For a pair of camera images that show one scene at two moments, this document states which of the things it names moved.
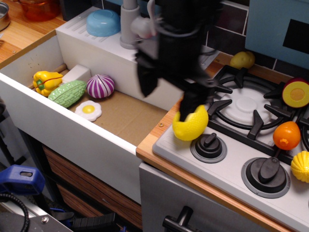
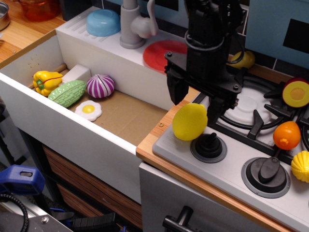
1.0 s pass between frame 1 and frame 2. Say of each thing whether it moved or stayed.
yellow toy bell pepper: stayed
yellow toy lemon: stayed
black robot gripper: moved
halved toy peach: stayed
